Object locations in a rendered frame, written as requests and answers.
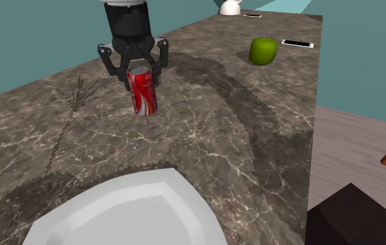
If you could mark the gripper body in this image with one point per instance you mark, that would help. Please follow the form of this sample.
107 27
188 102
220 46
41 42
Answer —
130 29

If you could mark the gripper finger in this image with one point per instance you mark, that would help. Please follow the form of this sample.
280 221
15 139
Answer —
164 56
108 61

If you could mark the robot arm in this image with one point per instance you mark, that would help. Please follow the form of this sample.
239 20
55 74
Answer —
122 1

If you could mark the red soda can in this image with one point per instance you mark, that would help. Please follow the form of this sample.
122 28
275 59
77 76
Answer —
142 91

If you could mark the white kettle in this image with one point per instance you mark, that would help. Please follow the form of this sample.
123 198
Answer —
230 8

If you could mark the white phone with black screen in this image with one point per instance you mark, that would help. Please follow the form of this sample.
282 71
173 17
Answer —
297 43
252 15

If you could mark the green apple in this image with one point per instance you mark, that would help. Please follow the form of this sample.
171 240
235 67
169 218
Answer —
263 51

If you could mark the white plate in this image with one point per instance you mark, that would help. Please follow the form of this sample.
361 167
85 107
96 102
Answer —
128 213

